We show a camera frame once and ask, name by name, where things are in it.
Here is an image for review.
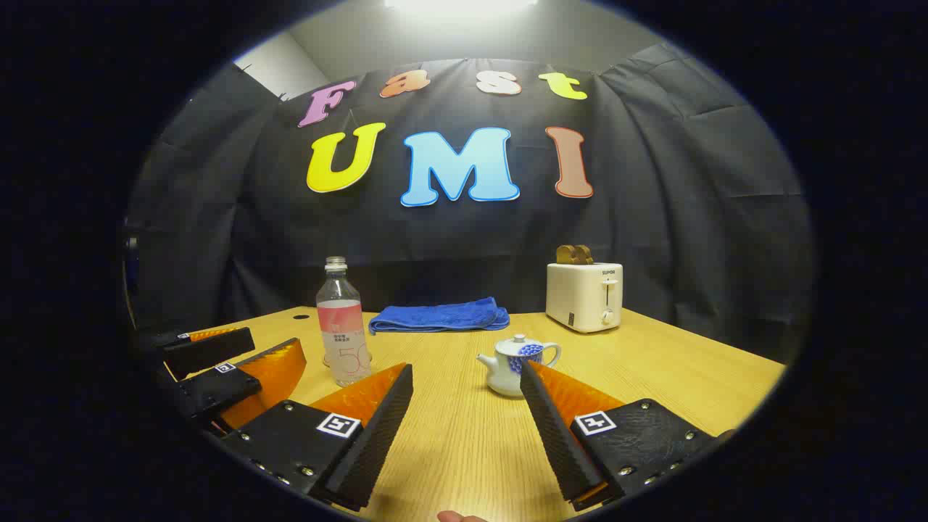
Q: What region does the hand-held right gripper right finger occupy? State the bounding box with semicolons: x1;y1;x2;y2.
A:
519;360;736;513

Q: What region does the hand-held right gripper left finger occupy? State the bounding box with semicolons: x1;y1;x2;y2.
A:
220;362;414;511

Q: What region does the white blue-flowered teacup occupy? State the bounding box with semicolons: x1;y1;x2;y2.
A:
476;341;562;398

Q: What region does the clear plastic water bottle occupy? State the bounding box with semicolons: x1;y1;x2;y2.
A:
316;257;373;387

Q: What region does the blue folded towel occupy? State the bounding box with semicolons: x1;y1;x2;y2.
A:
368;297;510;335

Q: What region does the cream white toaster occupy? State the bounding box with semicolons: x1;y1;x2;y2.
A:
545;262;624;334

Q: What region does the ceiling light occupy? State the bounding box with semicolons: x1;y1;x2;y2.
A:
384;0;539;12

